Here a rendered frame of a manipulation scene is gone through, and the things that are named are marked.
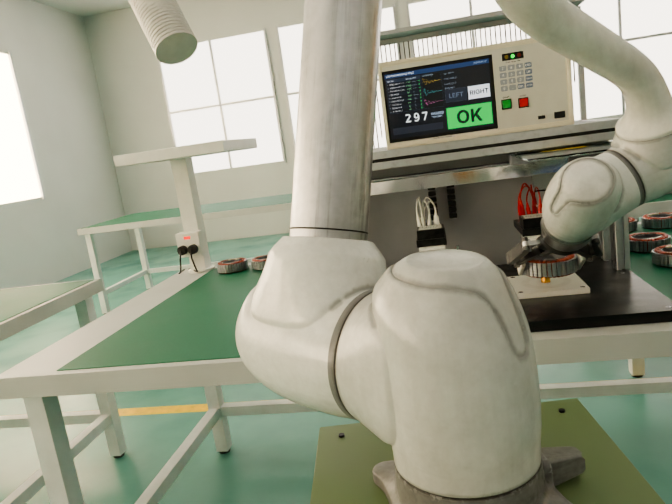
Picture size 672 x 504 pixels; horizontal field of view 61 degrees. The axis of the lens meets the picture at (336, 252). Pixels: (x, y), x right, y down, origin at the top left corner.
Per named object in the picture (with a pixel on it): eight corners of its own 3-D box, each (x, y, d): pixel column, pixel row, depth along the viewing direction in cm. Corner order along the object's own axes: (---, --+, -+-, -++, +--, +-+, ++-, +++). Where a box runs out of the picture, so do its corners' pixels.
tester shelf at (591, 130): (630, 137, 128) (629, 116, 127) (333, 176, 140) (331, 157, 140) (580, 135, 171) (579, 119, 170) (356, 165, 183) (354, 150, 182)
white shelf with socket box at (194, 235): (247, 283, 183) (222, 139, 174) (141, 294, 190) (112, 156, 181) (275, 259, 217) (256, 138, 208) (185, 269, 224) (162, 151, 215)
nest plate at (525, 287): (590, 293, 119) (590, 287, 119) (516, 299, 122) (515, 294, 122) (573, 275, 134) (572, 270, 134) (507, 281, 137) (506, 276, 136)
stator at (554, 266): (584, 276, 115) (583, 258, 114) (526, 281, 117) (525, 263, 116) (571, 264, 126) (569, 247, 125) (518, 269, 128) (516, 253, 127)
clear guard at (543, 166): (671, 176, 105) (670, 143, 104) (534, 192, 109) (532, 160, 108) (615, 165, 136) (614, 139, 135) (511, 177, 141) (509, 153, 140)
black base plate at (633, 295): (685, 321, 104) (685, 309, 103) (339, 346, 115) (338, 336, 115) (607, 262, 149) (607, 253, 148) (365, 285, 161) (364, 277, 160)
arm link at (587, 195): (563, 259, 94) (633, 219, 94) (581, 225, 80) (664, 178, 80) (525, 208, 98) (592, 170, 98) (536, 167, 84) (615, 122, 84)
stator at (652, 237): (615, 248, 161) (614, 235, 160) (651, 242, 162) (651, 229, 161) (642, 255, 150) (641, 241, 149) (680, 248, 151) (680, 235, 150)
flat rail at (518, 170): (617, 165, 129) (617, 151, 129) (348, 198, 140) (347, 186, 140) (616, 164, 130) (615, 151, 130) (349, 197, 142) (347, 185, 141)
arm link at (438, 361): (498, 524, 50) (475, 283, 46) (345, 464, 62) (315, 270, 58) (570, 438, 61) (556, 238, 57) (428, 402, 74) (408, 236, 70)
